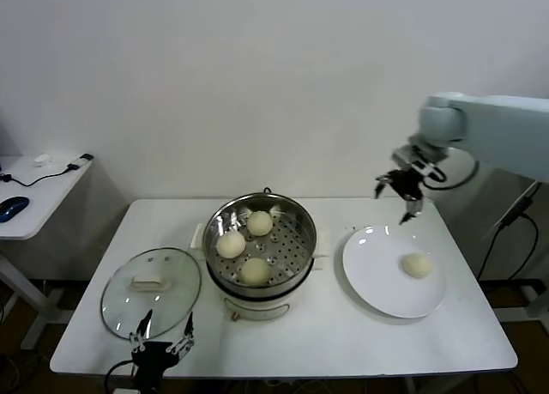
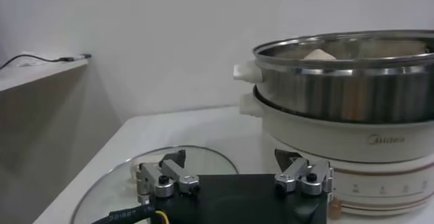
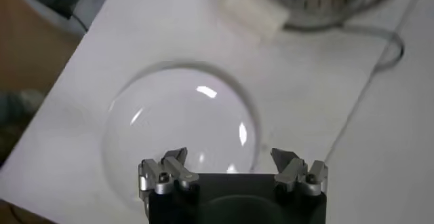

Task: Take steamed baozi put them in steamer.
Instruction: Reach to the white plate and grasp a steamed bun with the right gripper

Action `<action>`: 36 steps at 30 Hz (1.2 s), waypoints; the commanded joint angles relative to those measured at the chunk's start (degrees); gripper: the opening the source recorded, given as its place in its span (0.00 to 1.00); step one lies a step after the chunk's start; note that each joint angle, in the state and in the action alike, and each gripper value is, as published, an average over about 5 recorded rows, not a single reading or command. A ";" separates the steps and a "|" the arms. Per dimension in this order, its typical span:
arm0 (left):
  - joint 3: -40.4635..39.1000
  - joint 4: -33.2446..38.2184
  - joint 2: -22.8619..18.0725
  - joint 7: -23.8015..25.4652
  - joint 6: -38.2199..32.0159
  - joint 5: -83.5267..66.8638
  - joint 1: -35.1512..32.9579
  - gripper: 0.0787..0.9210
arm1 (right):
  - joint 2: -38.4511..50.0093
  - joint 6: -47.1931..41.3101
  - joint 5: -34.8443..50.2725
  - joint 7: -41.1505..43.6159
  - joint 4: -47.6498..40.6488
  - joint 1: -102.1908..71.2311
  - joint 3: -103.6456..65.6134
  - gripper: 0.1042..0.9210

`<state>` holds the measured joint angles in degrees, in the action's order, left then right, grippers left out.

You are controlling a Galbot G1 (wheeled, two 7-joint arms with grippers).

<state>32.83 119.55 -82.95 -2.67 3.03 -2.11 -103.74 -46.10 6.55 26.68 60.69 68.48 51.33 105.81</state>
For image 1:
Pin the small grey plugged device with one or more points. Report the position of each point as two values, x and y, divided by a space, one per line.
86 156

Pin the round glass pot lid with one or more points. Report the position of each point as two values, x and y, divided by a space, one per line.
150 299

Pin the white steamed baozi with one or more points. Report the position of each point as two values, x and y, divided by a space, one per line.
259 224
231 244
255 271
417 266

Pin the small white desk object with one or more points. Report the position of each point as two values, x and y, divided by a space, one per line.
42 160

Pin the stainless steel steamer basket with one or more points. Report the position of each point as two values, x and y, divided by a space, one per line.
296 235

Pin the cream electric cooker base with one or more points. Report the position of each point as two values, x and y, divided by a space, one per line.
257 304

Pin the white side desk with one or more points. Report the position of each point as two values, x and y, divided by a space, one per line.
43 196

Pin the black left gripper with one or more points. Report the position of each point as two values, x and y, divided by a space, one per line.
150 359

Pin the round white plate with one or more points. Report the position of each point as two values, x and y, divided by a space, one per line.
377 265

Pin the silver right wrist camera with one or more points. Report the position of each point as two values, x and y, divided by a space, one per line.
407 155

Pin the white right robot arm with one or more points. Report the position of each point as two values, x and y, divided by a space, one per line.
506 128

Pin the blue computer mouse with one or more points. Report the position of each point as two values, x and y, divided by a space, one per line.
13 207

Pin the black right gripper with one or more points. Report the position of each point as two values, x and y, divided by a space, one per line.
409 183

